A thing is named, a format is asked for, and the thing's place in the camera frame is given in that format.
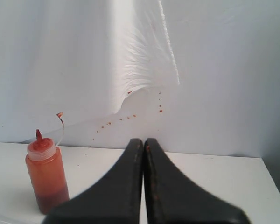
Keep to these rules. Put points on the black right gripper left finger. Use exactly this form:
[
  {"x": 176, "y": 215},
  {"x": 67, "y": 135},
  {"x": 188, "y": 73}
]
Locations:
[{"x": 114, "y": 199}]

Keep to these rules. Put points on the red sauce squeeze bottle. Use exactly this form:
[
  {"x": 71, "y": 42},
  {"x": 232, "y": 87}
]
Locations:
[{"x": 46, "y": 172}]

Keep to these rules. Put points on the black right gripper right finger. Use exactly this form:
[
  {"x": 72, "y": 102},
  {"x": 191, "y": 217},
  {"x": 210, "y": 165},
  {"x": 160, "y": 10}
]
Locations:
[{"x": 172, "y": 198}]

